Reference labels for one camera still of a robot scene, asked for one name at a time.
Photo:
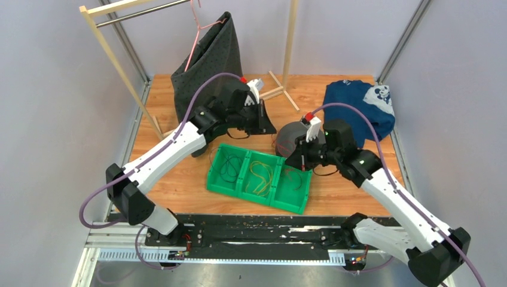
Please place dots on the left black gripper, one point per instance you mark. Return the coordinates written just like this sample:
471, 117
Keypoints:
263, 125

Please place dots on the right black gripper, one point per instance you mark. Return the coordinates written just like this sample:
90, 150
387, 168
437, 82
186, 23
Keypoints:
299, 158

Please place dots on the grey plastic cable spool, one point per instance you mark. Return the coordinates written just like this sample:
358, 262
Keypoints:
286, 139

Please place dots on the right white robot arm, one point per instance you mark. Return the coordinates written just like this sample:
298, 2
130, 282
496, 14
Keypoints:
430, 248

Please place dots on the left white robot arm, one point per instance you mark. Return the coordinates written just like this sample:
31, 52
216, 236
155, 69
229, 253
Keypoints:
127, 187

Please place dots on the green three-compartment bin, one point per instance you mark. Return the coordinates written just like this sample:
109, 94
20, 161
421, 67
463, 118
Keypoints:
258, 177

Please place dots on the blue printed t-shirt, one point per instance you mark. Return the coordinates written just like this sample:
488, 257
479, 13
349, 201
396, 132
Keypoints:
374, 101

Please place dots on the dark grey dotted garment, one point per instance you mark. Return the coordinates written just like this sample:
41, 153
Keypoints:
218, 51

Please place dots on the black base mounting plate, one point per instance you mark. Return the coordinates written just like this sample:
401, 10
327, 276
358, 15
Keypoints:
259, 237

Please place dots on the wooden clothes rack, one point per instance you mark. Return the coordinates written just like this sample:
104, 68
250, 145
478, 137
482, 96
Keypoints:
113, 7

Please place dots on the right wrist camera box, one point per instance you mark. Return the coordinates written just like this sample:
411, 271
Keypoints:
313, 124

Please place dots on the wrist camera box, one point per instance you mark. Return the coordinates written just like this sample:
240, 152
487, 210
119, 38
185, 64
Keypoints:
313, 124
255, 86

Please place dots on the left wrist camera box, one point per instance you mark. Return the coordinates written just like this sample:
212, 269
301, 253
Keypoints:
255, 86

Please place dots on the pink wire hanger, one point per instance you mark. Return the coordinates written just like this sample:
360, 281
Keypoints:
199, 29

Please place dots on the aluminium frame rail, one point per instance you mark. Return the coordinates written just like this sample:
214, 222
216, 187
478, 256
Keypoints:
124, 243

